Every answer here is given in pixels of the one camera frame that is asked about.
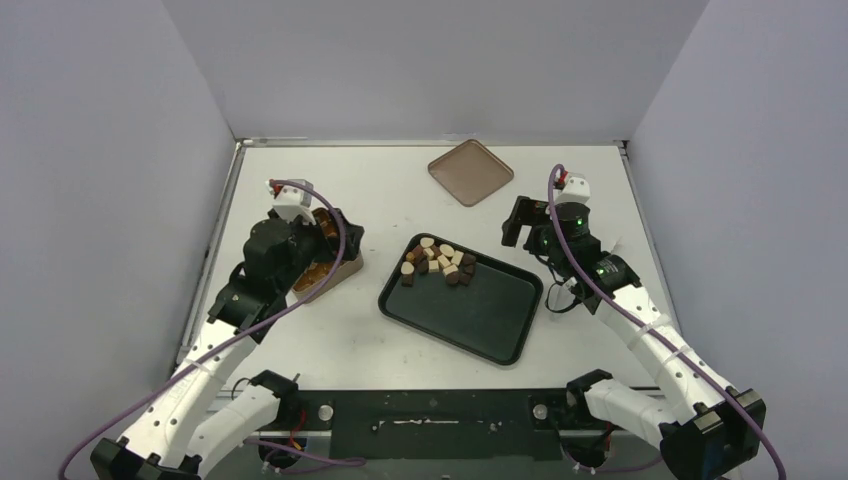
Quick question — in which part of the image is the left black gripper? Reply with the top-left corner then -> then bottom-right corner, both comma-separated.
277,209 -> 363,293

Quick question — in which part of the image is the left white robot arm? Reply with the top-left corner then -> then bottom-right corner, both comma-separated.
90,209 -> 364,479

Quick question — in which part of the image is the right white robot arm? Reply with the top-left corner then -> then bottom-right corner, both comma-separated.
501,196 -> 766,479

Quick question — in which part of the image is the gold chocolate box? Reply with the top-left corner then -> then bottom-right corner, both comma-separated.
292,207 -> 364,303

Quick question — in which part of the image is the cream chocolate left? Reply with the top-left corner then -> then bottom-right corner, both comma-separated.
400,261 -> 415,275

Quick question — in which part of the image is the brown box lid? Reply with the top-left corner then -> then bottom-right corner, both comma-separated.
427,139 -> 514,207

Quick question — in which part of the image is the black plastic tray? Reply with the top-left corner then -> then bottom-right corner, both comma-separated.
377,243 -> 544,366

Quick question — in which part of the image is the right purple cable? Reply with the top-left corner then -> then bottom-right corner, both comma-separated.
547,164 -> 788,480

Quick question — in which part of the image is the purple cable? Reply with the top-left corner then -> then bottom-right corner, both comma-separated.
58,179 -> 368,480
547,164 -> 788,480

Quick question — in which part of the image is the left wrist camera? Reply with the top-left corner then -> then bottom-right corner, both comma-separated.
266,179 -> 315,225

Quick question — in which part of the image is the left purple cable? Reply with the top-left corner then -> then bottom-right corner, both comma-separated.
58,179 -> 368,480

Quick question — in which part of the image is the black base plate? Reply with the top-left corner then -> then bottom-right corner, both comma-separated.
299,388 -> 605,461

